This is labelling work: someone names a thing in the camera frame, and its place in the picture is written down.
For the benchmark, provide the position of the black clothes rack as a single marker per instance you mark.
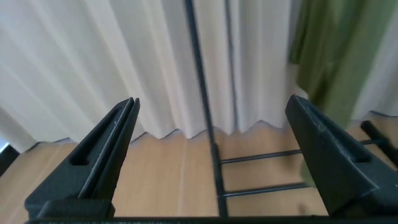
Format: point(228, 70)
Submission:
point(202, 77)

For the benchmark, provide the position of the green long-sleeved shirt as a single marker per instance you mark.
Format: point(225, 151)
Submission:
point(335, 46)

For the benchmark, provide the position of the beige curtain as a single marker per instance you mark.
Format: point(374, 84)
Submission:
point(93, 46)

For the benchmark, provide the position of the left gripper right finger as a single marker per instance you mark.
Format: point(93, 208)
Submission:
point(339, 174)

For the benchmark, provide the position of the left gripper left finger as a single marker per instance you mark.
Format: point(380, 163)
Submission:
point(77, 183)

